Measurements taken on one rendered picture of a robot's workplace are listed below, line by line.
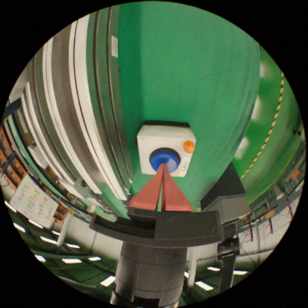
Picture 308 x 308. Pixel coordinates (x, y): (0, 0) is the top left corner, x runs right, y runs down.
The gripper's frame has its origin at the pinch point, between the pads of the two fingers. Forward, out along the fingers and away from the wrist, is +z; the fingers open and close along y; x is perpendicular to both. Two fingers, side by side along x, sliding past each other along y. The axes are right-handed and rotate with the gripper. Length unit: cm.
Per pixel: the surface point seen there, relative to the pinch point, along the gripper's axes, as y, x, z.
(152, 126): 2.0, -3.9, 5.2
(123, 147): 7.8, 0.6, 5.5
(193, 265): -236, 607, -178
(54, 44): 15.1, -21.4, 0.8
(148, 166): 2.4, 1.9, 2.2
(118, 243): 350, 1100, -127
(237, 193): -37.9, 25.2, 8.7
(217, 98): -8.9, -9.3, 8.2
